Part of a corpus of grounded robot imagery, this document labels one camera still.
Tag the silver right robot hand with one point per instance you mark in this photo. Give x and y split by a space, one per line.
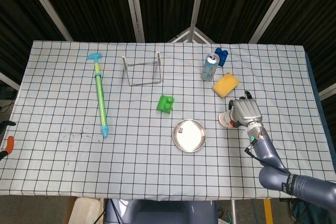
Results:
246 111

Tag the black orange-tipped left robot hand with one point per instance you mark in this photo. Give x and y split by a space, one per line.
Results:
10 144

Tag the white paper cup blue print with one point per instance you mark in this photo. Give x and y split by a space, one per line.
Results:
225 119

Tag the stainless steel plate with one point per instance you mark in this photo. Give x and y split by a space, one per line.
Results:
189 136

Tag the yellow sponge green underside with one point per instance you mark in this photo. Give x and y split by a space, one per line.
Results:
225 84

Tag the light blue drink can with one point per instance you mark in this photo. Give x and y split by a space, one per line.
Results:
208 70

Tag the blue toy building block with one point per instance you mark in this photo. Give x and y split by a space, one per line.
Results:
221 55

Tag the green toy building block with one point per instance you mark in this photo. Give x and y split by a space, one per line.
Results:
165 104

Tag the checkered light blue tablecloth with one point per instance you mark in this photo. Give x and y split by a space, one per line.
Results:
105 166

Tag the cream plastic container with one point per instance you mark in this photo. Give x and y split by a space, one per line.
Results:
85 211

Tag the blue green water squirter toy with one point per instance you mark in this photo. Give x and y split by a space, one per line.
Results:
101 98

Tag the metal table leg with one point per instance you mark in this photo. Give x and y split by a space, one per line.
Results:
232 212

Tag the blue-grey robot torso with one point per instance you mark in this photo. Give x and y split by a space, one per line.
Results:
162 212

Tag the white triangular frame foot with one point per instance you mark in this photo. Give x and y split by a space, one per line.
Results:
191 35

